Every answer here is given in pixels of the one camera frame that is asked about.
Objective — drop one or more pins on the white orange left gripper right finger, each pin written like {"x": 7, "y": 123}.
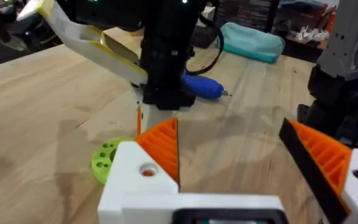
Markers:
{"x": 337, "y": 174}

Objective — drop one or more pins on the white orange left gripper left finger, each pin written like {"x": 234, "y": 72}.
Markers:
{"x": 129, "y": 183}

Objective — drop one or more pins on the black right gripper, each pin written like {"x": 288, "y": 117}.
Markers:
{"x": 166, "y": 56}

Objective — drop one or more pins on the blue electric screwdriver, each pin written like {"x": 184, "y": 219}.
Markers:
{"x": 202, "y": 85}

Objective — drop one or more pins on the green disc with holes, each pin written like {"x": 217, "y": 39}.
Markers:
{"x": 102, "y": 161}

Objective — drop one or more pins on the tan cardboard box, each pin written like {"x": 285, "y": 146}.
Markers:
{"x": 121, "y": 42}

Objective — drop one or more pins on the black box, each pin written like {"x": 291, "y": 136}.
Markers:
{"x": 204, "y": 36}

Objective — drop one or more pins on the teal soft zip bag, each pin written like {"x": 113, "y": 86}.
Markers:
{"x": 250, "y": 42}

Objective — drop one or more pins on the heap of white small parts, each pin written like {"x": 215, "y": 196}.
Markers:
{"x": 311, "y": 33}

